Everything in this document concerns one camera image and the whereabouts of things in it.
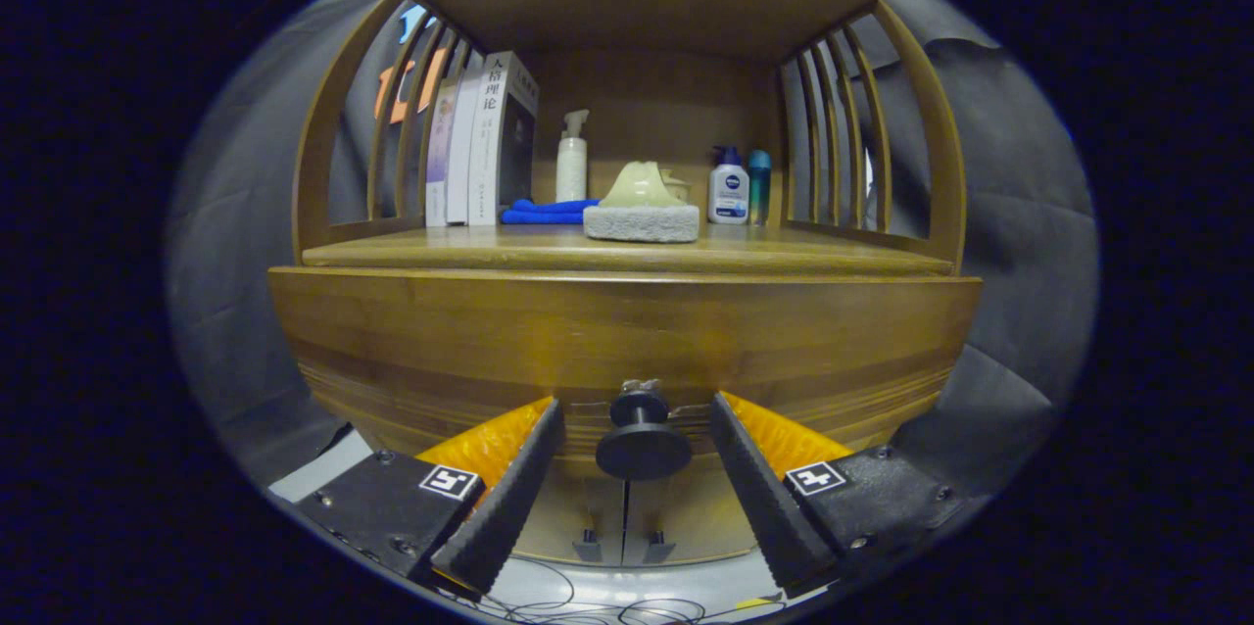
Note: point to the yellow floor tape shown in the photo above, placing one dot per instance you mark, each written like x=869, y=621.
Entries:
x=759, y=601

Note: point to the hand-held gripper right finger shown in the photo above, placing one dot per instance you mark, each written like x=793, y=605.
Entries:
x=764, y=503

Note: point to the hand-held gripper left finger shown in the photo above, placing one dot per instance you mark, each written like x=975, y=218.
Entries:
x=505, y=507

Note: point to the thin white book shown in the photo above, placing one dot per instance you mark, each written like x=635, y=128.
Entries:
x=462, y=155

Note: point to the thin pale purple book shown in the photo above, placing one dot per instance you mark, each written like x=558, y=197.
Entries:
x=441, y=165

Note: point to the blue folded cloth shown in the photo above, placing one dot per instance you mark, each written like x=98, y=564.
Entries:
x=544, y=212

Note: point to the pale green scrub brush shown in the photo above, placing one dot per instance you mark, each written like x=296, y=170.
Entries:
x=642, y=223

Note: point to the wooden countertop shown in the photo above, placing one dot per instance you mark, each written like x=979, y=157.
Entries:
x=784, y=251

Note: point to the teal slim bottle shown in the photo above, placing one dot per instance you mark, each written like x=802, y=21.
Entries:
x=759, y=189

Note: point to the white pump bottle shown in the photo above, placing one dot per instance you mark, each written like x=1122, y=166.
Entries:
x=571, y=169

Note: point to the thick white book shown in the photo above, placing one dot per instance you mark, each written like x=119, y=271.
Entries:
x=490, y=145

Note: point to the white lotion bottle blue cap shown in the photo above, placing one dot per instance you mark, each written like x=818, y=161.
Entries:
x=728, y=194

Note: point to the wooden cabinet door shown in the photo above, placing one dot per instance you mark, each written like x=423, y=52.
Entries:
x=686, y=517
x=578, y=517

